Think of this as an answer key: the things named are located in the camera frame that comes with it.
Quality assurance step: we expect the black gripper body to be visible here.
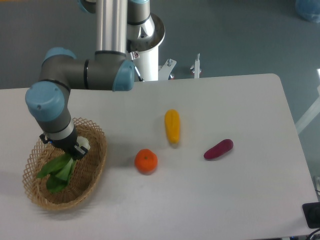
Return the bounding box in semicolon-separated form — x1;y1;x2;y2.
45;128;78;155

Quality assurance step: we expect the green bok choy vegetable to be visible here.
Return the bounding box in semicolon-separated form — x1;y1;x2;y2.
36;135;91;194

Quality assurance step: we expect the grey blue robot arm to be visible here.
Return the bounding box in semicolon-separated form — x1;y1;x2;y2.
25;0;151;160

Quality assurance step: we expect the woven wicker basket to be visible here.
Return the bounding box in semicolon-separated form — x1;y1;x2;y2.
22;117;107;211

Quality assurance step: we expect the orange tangerine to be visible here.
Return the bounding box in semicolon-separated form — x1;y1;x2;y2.
134;149;158;175

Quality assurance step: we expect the purple sweet potato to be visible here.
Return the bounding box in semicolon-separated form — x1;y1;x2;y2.
203;139;234;161

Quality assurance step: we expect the black device at edge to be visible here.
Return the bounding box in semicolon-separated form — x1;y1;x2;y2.
302;202;320;229

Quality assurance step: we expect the blue plastic bag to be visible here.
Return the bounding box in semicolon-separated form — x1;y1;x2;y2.
295;0;320;24

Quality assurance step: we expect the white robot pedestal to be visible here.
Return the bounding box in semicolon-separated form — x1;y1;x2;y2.
127;13;165;81

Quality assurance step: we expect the white middle frame bracket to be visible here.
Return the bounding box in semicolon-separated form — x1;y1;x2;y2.
158;58;177;81

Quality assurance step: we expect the white frame bracket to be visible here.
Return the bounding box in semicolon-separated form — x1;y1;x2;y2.
190;53;202;79
158;58;177;81

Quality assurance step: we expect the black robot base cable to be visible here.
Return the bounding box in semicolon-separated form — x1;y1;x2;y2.
127;39;145;82

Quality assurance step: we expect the white right frame bracket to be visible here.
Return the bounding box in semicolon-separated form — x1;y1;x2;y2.
190;53;202;79

